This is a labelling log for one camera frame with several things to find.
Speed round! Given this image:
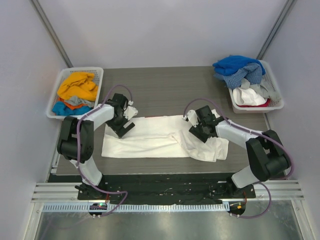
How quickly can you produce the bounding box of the white t-shirt red print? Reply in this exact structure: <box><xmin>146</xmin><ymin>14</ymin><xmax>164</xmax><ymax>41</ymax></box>
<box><xmin>101</xmin><ymin>115</ymin><xmax>229</xmax><ymax>162</ymax></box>

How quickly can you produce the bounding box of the blue t-shirt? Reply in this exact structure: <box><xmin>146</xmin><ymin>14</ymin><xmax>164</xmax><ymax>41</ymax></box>
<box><xmin>212</xmin><ymin>55</ymin><xmax>266</xmax><ymax>76</ymax></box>

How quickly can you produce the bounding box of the blue checkered cloth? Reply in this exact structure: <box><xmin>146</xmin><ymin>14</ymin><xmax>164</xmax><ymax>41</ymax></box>
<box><xmin>213</xmin><ymin>62</ymin><xmax>266</xmax><ymax>90</ymax></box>

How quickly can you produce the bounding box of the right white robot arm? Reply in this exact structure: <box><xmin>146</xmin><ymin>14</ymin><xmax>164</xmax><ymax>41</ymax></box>
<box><xmin>184</xmin><ymin>105</ymin><xmax>292</xmax><ymax>197</ymax></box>

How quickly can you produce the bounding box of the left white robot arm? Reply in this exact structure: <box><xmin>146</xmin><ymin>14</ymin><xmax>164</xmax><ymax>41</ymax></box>
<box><xmin>57</xmin><ymin>93</ymin><xmax>138</xmax><ymax>200</ymax></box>

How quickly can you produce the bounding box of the left white plastic basket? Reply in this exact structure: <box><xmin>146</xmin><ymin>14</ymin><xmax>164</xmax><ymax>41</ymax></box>
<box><xmin>46</xmin><ymin>67</ymin><xmax>104</xmax><ymax>120</ymax></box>

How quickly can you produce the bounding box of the white plastic basket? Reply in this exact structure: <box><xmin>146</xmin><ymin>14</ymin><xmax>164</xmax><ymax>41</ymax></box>
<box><xmin>46</xmin><ymin>67</ymin><xmax>104</xmax><ymax>120</ymax></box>
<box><xmin>228</xmin><ymin>60</ymin><xmax>285</xmax><ymax>114</ymax></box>

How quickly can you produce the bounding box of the yellow t-shirt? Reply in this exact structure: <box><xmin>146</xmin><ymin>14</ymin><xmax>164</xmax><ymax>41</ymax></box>
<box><xmin>57</xmin><ymin>71</ymin><xmax>99</xmax><ymax>102</ymax></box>

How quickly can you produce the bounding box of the grey shirt left basket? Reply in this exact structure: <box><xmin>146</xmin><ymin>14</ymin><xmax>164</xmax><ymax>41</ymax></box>
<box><xmin>65</xmin><ymin>95</ymin><xmax>95</xmax><ymax>108</ymax></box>

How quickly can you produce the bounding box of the orange shirt left basket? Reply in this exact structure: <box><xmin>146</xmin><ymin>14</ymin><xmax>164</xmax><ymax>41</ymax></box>
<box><xmin>57</xmin><ymin>97</ymin><xmax>88</xmax><ymax>110</ymax></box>

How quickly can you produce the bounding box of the white shirt in basket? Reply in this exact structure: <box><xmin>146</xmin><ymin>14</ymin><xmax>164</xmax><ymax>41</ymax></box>
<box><xmin>232</xmin><ymin>87</ymin><xmax>267</xmax><ymax>106</ymax></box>

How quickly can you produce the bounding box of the teal t-shirt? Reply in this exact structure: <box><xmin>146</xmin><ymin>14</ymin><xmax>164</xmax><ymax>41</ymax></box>
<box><xmin>52</xmin><ymin>101</ymin><xmax>93</xmax><ymax>116</ymax></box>

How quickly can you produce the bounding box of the red shirt in basket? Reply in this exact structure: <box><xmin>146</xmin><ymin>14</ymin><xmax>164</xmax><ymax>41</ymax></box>
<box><xmin>237</xmin><ymin>98</ymin><xmax>271</xmax><ymax>108</ymax></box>

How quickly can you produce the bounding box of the grey t-shirt in basket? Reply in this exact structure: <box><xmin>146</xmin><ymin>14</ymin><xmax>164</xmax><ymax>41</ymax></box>
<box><xmin>240</xmin><ymin>78</ymin><xmax>282</xmax><ymax>101</ymax></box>

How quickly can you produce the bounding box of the right white plastic basket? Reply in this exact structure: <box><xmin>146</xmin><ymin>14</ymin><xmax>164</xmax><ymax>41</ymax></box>
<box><xmin>228</xmin><ymin>60</ymin><xmax>285</xmax><ymax>114</ymax></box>

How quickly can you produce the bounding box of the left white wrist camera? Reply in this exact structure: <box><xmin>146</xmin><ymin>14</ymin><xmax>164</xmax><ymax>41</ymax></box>
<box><xmin>123</xmin><ymin>100</ymin><xmax>139</xmax><ymax>121</ymax></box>

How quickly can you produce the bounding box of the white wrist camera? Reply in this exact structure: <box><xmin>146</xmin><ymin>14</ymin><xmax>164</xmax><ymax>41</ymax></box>
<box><xmin>183</xmin><ymin>109</ymin><xmax>199</xmax><ymax>127</ymax></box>
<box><xmin>123</xmin><ymin>100</ymin><xmax>139</xmax><ymax>121</ymax></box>

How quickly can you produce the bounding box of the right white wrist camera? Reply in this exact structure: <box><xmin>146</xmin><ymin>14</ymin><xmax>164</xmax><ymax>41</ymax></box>
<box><xmin>183</xmin><ymin>109</ymin><xmax>199</xmax><ymax>127</ymax></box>

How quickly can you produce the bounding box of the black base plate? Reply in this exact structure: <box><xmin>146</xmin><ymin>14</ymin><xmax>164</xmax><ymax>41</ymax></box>
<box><xmin>76</xmin><ymin>173</ymin><xmax>256</xmax><ymax>205</ymax></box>

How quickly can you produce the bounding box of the aluminium rail frame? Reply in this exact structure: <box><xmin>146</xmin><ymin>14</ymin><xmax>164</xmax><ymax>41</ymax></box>
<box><xmin>31</xmin><ymin>122</ymin><xmax>306</xmax><ymax>203</ymax></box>

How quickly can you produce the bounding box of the left aluminium corner post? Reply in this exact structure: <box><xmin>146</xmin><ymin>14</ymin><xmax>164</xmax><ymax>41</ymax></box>
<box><xmin>29</xmin><ymin>0</ymin><xmax>74</xmax><ymax>68</ymax></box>

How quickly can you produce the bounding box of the aluminium corner post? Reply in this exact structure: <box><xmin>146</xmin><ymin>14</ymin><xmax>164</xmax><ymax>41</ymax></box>
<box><xmin>256</xmin><ymin>0</ymin><xmax>297</xmax><ymax>60</ymax></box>
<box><xmin>29</xmin><ymin>0</ymin><xmax>74</xmax><ymax>68</ymax></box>

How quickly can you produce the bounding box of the slotted cable duct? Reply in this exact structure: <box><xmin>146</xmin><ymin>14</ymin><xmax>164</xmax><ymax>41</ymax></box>
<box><xmin>42</xmin><ymin>202</ymin><xmax>230</xmax><ymax>213</ymax></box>

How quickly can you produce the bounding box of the right aluminium corner post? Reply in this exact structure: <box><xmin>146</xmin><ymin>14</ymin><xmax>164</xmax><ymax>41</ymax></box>
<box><xmin>256</xmin><ymin>0</ymin><xmax>297</xmax><ymax>60</ymax></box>

